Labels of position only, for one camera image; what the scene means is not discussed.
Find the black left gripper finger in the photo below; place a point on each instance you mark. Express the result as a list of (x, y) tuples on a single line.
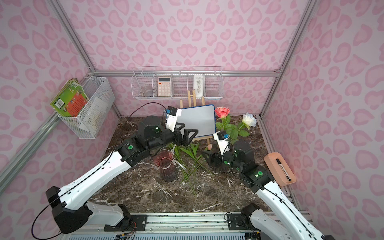
[(188, 136), (179, 126)]

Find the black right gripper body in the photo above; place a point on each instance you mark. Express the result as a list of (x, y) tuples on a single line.
[(216, 157)]

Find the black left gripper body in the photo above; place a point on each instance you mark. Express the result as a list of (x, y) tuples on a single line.
[(181, 137)]

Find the peach pink tulip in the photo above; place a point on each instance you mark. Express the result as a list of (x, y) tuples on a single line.
[(201, 152)]

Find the blue framed whiteboard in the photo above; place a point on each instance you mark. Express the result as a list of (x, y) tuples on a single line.
[(202, 118)]

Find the wooden easel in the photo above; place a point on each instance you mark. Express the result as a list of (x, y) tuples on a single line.
[(192, 102)]

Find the white rose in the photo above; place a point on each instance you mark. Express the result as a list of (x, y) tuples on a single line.
[(242, 128)]

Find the pink rose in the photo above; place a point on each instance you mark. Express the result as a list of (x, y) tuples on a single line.
[(224, 123)]

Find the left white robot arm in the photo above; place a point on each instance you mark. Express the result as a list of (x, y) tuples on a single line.
[(70, 204)]

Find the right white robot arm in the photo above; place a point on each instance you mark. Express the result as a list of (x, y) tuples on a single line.
[(292, 224)]

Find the pink calculator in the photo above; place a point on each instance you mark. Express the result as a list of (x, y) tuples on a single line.
[(164, 87)]

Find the white remote control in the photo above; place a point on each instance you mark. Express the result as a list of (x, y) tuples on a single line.
[(199, 85)]

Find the pink eraser holder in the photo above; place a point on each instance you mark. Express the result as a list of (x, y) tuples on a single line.
[(276, 171)]

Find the black marker pen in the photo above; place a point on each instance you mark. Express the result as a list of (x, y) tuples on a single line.
[(284, 170)]

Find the white mesh side basket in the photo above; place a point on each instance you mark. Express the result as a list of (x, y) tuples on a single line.
[(87, 124)]

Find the green red booklet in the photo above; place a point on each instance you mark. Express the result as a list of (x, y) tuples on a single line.
[(71, 100)]

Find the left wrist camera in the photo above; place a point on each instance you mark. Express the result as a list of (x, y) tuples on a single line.
[(172, 115)]

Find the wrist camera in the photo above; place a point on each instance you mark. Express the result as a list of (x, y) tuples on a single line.
[(172, 115), (223, 140)]

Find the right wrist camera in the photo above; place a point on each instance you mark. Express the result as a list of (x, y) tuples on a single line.
[(223, 140)]

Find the white wire wall basket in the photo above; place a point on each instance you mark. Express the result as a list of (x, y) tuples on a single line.
[(144, 83)]

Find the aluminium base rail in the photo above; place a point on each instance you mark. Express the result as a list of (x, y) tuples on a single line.
[(192, 226)]

